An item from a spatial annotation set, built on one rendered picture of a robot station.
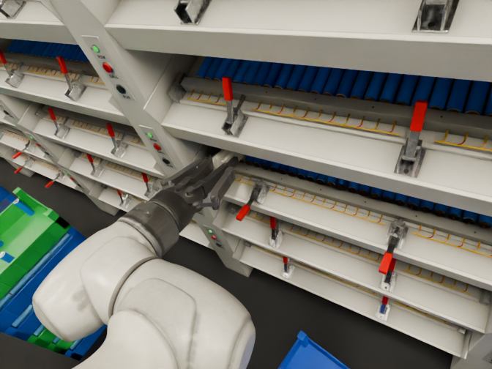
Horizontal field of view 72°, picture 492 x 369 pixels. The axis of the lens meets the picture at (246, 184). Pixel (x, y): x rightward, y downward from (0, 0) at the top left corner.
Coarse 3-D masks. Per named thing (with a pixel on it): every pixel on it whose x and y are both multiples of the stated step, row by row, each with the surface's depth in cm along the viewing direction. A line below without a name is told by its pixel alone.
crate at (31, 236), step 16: (16, 192) 96; (16, 208) 99; (32, 208) 102; (0, 224) 97; (16, 224) 99; (32, 224) 98; (48, 224) 96; (64, 224) 92; (16, 240) 95; (32, 240) 93; (48, 240) 89; (16, 256) 84; (32, 256) 87; (0, 272) 82; (16, 272) 85; (0, 288) 83
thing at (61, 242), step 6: (66, 234) 94; (60, 240) 93; (66, 240) 95; (54, 246) 92; (60, 246) 94; (48, 252) 93; (54, 252) 92; (42, 258) 90; (48, 258) 93; (36, 264) 90; (42, 264) 91; (30, 270) 89; (36, 270) 90; (24, 276) 88; (30, 276) 89; (18, 282) 87; (24, 282) 88; (12, 288) 86; (18, 288) 87; (6, 294) 86; (12, 294) 87; (0, 300) 85; (6, 300) 86; (0, 306) 85
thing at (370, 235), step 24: (288, 168) 70; (240, 192) 72; (288, 192) 68; (288, 216) 66; (312, 216) 64; (336, 216) 62; (360, 216) 60; (360, 240) 59; (384, 240) 57; (408, 240) 56; (432, 240) 55; (432, 264) 53; (456, 264) 52; (480, 264) 51
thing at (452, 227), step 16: (256, 176) 70; (272, 176) 68; (288, 176) 66; (304, 192) 66; (320, 192) 62; (336, 192) 61; (368, 208) 58; (384, 208) 57; (400, 208) 56; (384, 224) 57; (416, 224) 56; (432, 224) 53; (448, 224) 53; (464, 224) 52; (464, 240) 52; (480, 240) 51
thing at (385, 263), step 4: (392, 236) 55; (396, 236) 54; (392, 240) 55; (396, 240) 55; (392, 244) 54; (388, 248) 54; (392, 248) 54; (388, 252) 53; (392, 252) 53; (384, 256) 53; (388, 256) 53; (384, 260) 52; (388, 260) 52; (384, 264) 52; (388, 264) 52; (380, 268) 52; (384, 268) 52; (388, 268) 52; (380, 272) 52; (384, 272) 51
